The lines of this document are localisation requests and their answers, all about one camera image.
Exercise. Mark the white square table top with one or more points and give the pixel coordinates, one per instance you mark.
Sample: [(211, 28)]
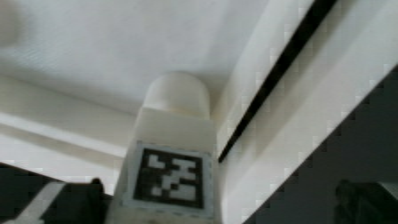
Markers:
[(86, 50)]

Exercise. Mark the white table leg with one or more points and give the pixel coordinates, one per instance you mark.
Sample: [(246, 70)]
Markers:
[(168, 185)]

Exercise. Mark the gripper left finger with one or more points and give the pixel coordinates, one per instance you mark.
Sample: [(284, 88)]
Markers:
[(46, 201)]

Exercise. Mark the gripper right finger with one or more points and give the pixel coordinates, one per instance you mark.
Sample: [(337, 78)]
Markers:
[(367, 204)]

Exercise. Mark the white right fence piece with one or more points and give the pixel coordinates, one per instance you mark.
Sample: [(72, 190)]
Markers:
[(342, 65)]

